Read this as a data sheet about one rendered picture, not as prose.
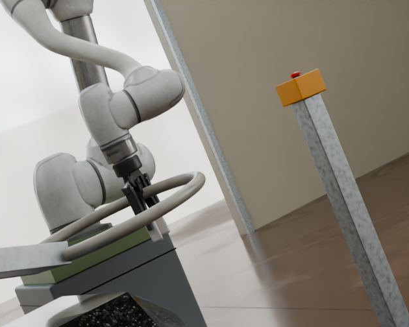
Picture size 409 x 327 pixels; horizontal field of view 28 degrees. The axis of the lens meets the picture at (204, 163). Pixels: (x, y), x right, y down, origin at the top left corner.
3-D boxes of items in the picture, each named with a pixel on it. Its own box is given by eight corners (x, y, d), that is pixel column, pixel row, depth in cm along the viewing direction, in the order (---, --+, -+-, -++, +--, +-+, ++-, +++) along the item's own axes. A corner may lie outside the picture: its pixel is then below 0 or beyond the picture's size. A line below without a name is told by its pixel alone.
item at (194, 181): (123, 247, 162) (116, 233, 162) (-16, 290, 193) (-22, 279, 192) (243, 162, 200) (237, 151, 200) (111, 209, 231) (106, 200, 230)
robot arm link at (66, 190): (41, 235, 255) (17, 169, 256) (93, 215, 264) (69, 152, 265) (56, 227, 241) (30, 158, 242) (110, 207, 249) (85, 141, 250)
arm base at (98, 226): (34, 257, 254) (28, 241, 254) (98, 232, 264) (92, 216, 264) (45, 252, 238) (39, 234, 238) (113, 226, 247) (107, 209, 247)
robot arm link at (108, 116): (100, 146, 210) (145, 125, 214) (74, 92, 208) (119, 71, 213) (93, 149, 220) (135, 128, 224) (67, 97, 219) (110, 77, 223)
